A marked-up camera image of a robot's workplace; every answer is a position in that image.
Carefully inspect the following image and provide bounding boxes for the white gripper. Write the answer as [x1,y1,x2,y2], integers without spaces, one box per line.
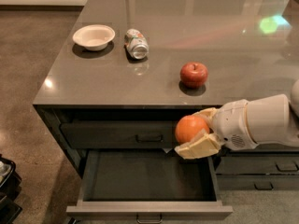
[175,99,257,160]

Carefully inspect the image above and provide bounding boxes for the orange fruit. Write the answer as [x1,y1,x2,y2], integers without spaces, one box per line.
[175,115,209,144]

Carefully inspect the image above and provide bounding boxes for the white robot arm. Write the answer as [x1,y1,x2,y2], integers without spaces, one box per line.
[175,80,299,160]

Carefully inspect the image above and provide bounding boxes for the bottom right drawer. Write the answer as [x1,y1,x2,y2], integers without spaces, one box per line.
[218,175,299,190]

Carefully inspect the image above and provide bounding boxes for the top left drawer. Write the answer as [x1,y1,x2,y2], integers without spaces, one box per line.
[60,121,177,149]

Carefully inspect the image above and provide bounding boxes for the open middle drawer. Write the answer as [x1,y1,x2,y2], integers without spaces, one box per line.
[66,149,233,224]

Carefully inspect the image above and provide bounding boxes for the red apple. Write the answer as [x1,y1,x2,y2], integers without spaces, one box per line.
[180,62,208,89]

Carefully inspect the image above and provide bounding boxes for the grey counter cabinet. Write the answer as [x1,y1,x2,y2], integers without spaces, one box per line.
[34,0,299,189]

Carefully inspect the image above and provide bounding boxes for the crushed soda can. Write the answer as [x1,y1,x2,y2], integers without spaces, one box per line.
[124,29,149,60]

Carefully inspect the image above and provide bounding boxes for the white paper bowl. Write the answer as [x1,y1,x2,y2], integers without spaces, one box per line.
[73,24,115,51]

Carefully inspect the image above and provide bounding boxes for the black bins on floor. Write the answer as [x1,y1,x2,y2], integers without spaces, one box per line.
[0,157,22,224]

